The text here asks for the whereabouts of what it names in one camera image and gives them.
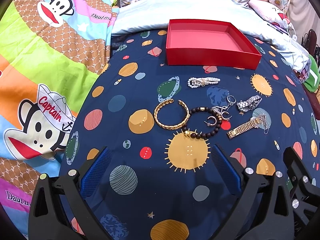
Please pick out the silver metal watch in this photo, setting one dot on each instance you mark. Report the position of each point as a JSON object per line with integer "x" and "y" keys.
{"x": 249, "y": 104}

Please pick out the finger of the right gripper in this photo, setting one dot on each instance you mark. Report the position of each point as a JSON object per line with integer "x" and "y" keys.
{"x": 302, "y": 188}

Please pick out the gold hoop earring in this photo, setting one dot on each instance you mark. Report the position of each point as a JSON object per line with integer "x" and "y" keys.
{"x": 226, "y": 115}
{"x": 211, "y": 121}

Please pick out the colourful monkey cartoon blanket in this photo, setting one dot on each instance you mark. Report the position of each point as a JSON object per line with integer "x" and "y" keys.
{"x": 52, "y": 52}

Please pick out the beige hanging garment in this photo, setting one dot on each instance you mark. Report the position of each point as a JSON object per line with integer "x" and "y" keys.
{"x": 303, "y": 17}

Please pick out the pink white plush toy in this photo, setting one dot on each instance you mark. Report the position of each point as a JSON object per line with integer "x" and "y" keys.
{"x": 273, "y": 15}

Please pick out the gold cuff bangle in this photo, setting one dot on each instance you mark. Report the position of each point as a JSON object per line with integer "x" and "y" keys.
{"x": 171, "y": 119}

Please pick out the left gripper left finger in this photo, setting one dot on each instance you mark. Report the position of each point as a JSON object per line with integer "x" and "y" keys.
{"x": 59, "y": 209}

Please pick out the light blue pillow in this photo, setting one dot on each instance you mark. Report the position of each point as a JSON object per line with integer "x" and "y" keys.
{"x": 156, "y": 14}

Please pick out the navy space print sheet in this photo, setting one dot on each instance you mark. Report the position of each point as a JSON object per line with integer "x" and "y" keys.
{"x": 163, "y": 184}

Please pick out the green cloth item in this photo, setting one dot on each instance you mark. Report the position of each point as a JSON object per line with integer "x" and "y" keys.
{"x": 312, "y": 82}

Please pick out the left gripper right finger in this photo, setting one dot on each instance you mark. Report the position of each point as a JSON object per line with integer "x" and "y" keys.
{"x": 262, "y": 209}

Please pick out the red jewelry tray box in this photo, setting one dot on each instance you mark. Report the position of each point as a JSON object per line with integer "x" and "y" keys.
{"x": 195, "y": 42}

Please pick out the gold metal watch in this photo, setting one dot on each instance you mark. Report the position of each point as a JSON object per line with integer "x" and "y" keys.
{"x": 252, "y": 123}

